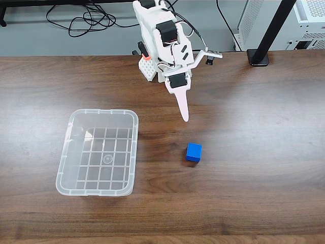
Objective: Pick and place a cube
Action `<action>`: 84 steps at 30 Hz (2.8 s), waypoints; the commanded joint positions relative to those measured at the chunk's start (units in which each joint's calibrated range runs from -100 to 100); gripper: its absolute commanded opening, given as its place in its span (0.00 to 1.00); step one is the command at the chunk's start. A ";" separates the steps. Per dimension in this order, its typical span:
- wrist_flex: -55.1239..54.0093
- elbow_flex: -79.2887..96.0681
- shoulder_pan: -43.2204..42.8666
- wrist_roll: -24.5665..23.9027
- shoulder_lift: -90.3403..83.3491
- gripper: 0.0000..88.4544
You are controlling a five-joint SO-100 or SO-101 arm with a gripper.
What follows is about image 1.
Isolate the black pole with base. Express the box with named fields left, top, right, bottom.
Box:
left=246, top=0, right=298, bottom=68

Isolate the black camera cable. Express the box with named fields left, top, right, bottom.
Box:
left=165, top=0, right=209, bottom=50

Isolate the tangled black cable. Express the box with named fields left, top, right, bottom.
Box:
left=46, top=0, right=143, bottom=38

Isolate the clear plastic container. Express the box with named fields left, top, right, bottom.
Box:
left=55, top=108, right=140, bottom=197

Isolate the white perforated computer case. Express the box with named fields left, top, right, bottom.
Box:
left=233, top=0, right=325, bottom=52

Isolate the small board camera on bracket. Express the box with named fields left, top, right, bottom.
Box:
left=189, top=49, right=224, bottom=69

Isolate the black and orange clamp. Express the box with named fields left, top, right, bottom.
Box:
left=131, top=41, right=151, bottom=60

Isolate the blue cube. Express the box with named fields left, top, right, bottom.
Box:
left=185, top=142, right=203, bottom=163

